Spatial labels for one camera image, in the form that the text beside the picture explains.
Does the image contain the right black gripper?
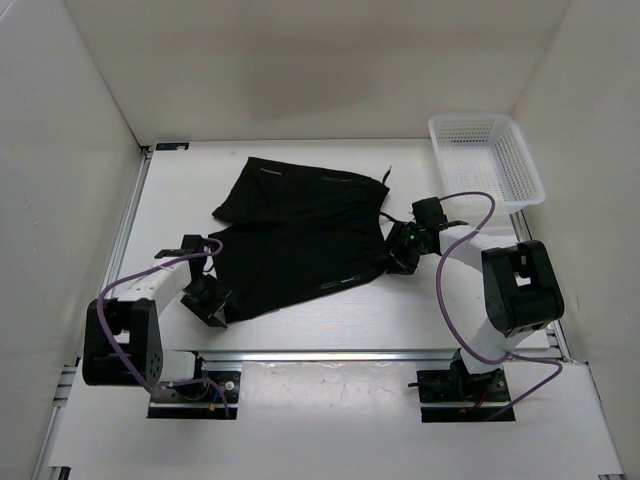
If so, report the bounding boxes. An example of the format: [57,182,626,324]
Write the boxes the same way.
[372,220,431,275]

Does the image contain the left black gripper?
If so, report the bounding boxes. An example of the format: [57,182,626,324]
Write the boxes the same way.
[181,273,239,327]

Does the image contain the black shorts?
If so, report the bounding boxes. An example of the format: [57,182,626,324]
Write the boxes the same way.
[212,157,389,323]

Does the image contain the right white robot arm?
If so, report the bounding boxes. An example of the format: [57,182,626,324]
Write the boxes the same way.
[377,193,564,400]

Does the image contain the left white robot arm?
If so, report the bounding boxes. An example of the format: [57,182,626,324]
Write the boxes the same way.
[82,235,232,400]

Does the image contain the white plastic basket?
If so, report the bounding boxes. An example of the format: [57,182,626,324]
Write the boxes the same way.
[428,113,546,215]

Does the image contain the dark corner label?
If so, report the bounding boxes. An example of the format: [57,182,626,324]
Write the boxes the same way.
[155,142,190,151]

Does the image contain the aluminium frame rail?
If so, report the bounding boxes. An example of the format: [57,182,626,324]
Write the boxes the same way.
[190,350,454,363]

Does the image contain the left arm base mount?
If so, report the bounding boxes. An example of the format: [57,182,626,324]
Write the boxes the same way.
[147,362,242,421]

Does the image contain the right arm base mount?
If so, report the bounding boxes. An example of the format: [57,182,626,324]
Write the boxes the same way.
[407,362,516,423]

